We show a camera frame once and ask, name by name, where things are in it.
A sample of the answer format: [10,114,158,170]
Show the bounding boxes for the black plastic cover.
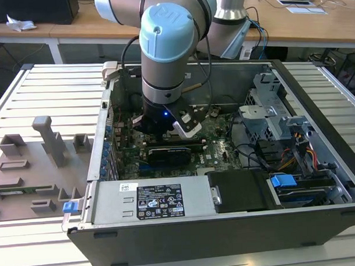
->
[206,168,283,214]

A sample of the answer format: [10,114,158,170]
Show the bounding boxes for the black graphics card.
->
[147,146,194,170]

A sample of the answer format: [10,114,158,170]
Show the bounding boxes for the grey case latch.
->
[101,61,120,81]

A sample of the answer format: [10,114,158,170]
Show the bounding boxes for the green motherboard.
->
[111,103,244,180]

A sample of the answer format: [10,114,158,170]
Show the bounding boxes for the grey power supply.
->
[91,176,222,225]

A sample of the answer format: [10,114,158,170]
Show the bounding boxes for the metal drive cage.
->
[236,71,315,143]

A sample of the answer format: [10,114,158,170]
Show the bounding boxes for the pale blue teach pendant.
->
[219,19,253,58]

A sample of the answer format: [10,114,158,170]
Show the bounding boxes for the white power adapter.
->
[239,47,254,61]

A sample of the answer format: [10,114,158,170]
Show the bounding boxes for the black PC case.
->
[55,52,355,266]

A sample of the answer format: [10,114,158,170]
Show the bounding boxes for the grey parts rack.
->
[0,114,97,223]

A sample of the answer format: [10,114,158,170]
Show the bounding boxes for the hard disk in blue carrier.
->
[266,170,353,210]

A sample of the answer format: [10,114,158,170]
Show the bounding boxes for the green RAM stick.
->
[0,185,54,197]

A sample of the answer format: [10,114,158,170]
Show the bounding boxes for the black computer tower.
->
[0,0,80,28]

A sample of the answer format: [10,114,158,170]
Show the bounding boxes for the crumpled white paper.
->
[5,12,37,32]

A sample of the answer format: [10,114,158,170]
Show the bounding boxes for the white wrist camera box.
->
[164,102,203,139]

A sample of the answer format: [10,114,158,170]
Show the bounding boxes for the yellow orange wires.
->
[279,148,298,170]

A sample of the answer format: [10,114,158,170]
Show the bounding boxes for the red yellow wires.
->
[307,142,319,167]

